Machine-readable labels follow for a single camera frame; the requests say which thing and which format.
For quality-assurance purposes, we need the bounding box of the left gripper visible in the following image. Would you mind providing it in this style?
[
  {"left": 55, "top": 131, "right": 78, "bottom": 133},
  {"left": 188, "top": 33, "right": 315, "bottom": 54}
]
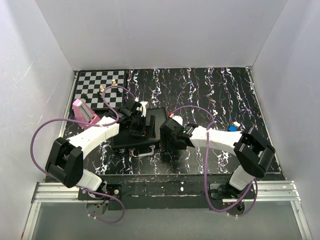
[{"left": 127, "top": 115, "right": 156, "bottom": 140}]

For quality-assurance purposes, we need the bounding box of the black poker chip case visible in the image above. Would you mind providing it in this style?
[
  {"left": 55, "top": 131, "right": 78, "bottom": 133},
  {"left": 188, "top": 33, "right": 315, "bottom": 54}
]
[{"left": 110, "top": 107, "right": 168, "bottom": 158}]

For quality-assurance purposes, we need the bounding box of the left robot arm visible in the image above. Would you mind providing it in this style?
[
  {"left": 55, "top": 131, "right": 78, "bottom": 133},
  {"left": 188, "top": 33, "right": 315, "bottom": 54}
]
[{"left": 45, "top": 99, "right": 154, "bottom": 200}]

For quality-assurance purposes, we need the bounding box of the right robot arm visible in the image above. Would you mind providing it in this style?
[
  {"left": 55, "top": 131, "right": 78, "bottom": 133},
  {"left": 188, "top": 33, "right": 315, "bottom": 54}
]
[{"left": 160, "top": 118, "right": 276, "bottom": 199}]

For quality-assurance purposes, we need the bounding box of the pink wedge box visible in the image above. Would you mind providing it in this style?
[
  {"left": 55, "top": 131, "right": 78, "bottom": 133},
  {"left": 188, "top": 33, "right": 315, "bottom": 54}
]
[{"left": 72, "top": 99, "right": 101, "bottom": 130}]

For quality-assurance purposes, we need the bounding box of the checkerboard mat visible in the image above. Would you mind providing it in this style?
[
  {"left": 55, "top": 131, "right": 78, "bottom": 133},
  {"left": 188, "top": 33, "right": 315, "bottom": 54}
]
[{"left": 73, "top": 69, "right": 127, "bottom": 111}]

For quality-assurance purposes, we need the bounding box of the blue and white block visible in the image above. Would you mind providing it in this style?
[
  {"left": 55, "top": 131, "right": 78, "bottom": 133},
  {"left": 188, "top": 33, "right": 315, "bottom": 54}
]
[{"left": 228, "top": 121, "right": 241, "bottom": 132}]

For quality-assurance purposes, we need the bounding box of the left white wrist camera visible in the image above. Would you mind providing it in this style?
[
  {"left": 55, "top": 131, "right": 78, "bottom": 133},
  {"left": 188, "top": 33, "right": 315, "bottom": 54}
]
[{"left": 136, "top": 101, "right": 150, "bottom": 117}]

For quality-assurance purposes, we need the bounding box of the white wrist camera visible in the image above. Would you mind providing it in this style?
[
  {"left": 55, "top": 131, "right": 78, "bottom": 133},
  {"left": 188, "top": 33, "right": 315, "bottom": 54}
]
[
  {"left": 136, "top": 101, "right": 150, "bottom": 117},
  {"left": 169, "top": 114, "right": 183, "bottom": 125}
]

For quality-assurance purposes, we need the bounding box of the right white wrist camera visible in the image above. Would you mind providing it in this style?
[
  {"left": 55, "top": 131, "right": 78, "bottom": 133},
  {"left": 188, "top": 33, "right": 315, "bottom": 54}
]
[{"left": 169, "top": 114, "right": 183, "bottom": 125}]

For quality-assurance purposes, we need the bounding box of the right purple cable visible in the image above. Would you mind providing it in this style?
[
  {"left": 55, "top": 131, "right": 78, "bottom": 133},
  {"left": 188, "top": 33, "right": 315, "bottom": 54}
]
[{"left": 172, "top": 105, "right": 259, "bottom": 217}]

